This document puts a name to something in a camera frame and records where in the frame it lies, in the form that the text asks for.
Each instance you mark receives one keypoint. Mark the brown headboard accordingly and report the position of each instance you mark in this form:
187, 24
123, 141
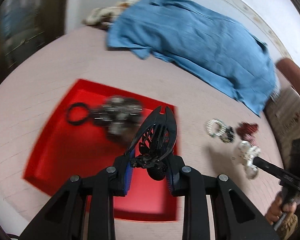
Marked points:
283, 113

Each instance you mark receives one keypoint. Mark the floral patterned cloth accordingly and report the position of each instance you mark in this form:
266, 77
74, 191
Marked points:
104, 17

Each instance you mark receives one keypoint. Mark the white patterned scrunchie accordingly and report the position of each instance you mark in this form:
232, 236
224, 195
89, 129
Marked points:
244, 154

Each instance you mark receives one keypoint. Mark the small dark rhinestone clip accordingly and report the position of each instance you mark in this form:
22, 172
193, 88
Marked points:
228, 136

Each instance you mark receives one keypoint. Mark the red shallow tray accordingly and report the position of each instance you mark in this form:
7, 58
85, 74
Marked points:
63, 150

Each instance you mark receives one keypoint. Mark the pink plaid scrunchie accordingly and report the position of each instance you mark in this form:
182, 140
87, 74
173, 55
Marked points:
250, 139

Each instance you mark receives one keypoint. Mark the black sheer polka-dot scrunchie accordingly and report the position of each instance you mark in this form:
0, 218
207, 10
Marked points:
119, 116

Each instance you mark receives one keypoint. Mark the wooden glass-panel door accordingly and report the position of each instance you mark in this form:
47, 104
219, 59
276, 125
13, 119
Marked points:
26, 26

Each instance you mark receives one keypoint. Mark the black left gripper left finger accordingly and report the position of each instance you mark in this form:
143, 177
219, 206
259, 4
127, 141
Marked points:
123, 174

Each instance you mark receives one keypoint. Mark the dark red scrunchie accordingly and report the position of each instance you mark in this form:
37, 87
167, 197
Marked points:
246, 130

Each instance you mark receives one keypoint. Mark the blue shirt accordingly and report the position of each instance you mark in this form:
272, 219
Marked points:
211, 46

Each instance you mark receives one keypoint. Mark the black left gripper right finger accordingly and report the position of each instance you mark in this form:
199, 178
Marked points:
174, 182

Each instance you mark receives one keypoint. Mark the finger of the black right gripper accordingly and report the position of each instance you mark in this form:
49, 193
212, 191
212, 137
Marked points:
268, 167

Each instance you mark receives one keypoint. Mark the black claw hair clip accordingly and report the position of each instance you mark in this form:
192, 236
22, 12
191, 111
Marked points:
155, 140

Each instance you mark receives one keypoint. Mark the right hand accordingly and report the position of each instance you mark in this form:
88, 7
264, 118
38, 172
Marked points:
277, 209

